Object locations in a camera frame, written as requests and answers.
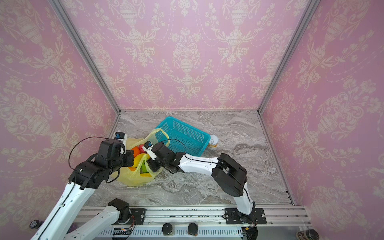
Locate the yellow mango fruit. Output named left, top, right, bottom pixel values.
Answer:
left=132, top=153, right=150, bottom=168

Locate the teal plastic basket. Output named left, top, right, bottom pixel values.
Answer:
left=156, top=117, right=210, bottom=157

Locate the yellow plastic bag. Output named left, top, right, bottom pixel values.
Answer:
left=117, top=128, right=169, bottom=187

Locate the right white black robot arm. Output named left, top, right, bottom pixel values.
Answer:
left=143, top=141, right=257, bottom=225

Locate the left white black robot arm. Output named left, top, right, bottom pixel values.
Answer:
left=32, top=132, right=134, bottom=240

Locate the red fruit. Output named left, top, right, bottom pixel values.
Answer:
left=139, top=145, right=146, bottom=153

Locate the white yellow tin can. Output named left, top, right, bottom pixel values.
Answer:
left=208, top=135, right=219, bottom=149

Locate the left black round knob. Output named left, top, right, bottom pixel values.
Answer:
left=162, top=223, right=174, bottom=236

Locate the black round knob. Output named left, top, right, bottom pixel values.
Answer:
left=162, top=223, right=174, bottom=236
left=188, top=223, right=199, bottom=236

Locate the right black round knob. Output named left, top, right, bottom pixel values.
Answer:
left=188, top=223, right=199, bottom=236

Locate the purple plastic bottle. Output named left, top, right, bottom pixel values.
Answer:
left=29, top=220, right=42, bottom=229

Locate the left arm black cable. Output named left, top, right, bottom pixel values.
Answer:
left=68, top=136, right=121, bottom=184

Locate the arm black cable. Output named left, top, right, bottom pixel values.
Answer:
left=158, top=138, right=254, bottom=205
left=68, top=136, right=121, bottom=184

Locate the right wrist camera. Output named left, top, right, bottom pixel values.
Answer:
left=143, top=141, right=156, bottom=160

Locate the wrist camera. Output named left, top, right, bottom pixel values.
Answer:
left=143, top=141, right=156, bottom=160
left=115, top=132, right=127, bottom=148

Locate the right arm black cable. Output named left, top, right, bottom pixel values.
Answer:
left=158, top=138, right=254, bottom=205

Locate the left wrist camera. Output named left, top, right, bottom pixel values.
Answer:
left=115, top=132, right=127, bottom=148

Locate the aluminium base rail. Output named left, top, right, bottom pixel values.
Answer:
left=95, top=205, right=313, bottom=240

